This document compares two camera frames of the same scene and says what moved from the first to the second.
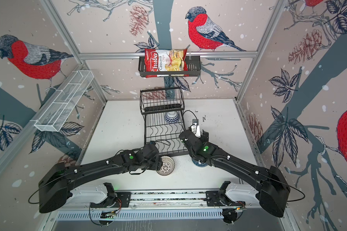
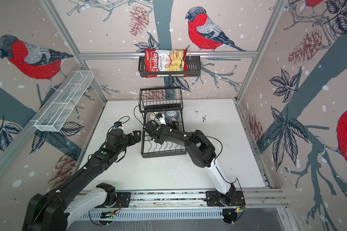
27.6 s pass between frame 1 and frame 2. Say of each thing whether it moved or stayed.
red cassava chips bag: stayed
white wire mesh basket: stayed
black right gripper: moved
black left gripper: moved
